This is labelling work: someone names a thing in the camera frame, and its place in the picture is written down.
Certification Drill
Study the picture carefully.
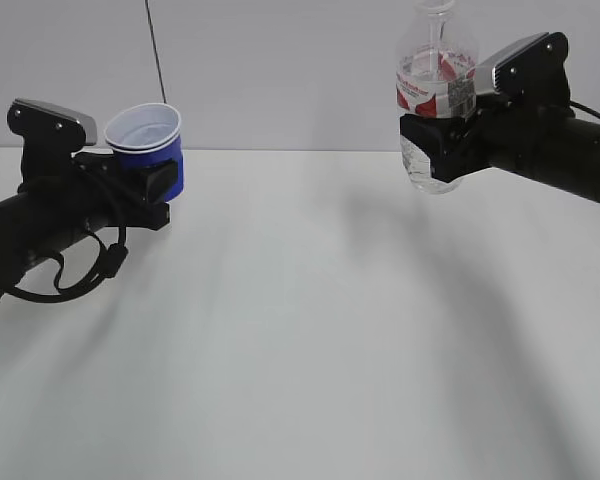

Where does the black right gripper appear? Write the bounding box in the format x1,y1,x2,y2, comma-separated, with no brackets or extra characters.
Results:
399,94,520,183

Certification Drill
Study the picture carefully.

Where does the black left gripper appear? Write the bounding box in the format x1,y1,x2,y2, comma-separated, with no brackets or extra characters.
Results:
74,151,178,231

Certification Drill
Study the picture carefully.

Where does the blue paper cup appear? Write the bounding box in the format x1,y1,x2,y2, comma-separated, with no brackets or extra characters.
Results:
104,103,184,202

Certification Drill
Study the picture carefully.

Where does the clear Wahaha water bottle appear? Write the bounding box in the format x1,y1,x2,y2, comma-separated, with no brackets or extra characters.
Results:
394,0,481,196

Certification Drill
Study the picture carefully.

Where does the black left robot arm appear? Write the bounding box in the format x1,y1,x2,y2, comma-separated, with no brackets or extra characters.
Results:
0,152,178,304

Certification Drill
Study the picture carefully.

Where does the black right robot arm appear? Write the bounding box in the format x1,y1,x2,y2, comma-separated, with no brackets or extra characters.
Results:
400,97,600,204

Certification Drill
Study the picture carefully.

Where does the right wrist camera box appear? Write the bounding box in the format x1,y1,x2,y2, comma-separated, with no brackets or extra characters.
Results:
474,32,571,107

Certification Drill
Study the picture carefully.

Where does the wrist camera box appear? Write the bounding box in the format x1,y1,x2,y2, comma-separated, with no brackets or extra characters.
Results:
474,32,571,107
7,98,98,183

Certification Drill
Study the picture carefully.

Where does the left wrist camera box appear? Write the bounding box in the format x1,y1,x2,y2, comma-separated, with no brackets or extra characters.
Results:
7,98,98,183

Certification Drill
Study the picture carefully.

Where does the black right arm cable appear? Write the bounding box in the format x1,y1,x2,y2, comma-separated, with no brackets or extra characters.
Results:
569,99,600,129

